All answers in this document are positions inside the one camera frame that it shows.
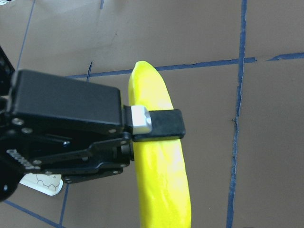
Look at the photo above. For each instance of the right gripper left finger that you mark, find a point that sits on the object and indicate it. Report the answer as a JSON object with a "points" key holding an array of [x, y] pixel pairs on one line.
{"points": [[66, 108]]}

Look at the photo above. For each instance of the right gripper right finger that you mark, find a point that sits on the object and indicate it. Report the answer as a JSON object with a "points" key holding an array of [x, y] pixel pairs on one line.
{"points": [[87, 160]]}

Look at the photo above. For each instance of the cream bear tray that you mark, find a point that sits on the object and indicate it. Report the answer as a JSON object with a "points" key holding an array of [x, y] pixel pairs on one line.
{"points": [[48, 184]]}

